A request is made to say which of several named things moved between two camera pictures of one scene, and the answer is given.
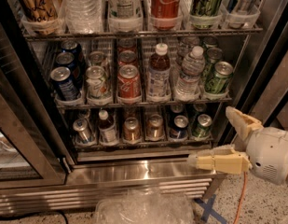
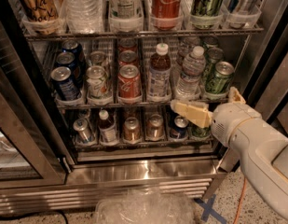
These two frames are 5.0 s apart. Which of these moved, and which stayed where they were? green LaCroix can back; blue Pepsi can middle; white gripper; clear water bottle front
Moved: white gripper
Stayed: blue Pepsi can middle; green LaCroix can back; clear water bottle front
